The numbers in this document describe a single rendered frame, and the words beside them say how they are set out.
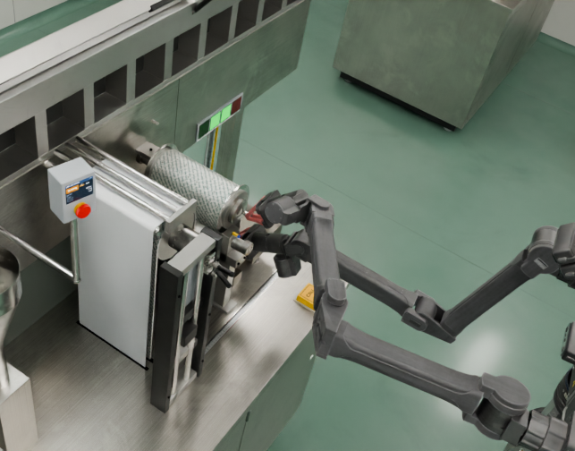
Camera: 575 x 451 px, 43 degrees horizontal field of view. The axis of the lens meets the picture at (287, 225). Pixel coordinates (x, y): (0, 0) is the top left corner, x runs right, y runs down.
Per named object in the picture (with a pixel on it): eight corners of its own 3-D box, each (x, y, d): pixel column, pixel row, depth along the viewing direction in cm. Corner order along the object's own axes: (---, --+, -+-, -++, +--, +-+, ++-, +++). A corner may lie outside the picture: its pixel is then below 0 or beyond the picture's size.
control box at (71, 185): (68, 230, 133) (66, 190, 126) (49, 208, 136) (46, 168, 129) (101, 216, 137) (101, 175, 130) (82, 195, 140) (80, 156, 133)
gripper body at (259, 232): (264, 241, 215) (284, 242, 211) (245, 259, 208) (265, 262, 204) (257, 222, 212) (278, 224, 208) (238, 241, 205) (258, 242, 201)
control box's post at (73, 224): (76, 284, 150) (73, 214, 136) (71, 279, 150) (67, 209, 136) (82, 279, 151) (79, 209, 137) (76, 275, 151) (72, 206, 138)
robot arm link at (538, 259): (451, 333, 202) (443, 355, 194) (414, 302, 202) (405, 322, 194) (572, 240, 175) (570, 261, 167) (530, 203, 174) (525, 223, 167)
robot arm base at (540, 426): (548, 480, 138) (576, 448, 130) (508, 460, 139) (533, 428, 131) (555, 443, 144) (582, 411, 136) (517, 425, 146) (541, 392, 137)
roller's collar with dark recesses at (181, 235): (187, 263, 173) (189, 244, 169) (166, 251, 175) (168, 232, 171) (203, 248, 178) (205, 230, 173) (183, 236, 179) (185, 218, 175)
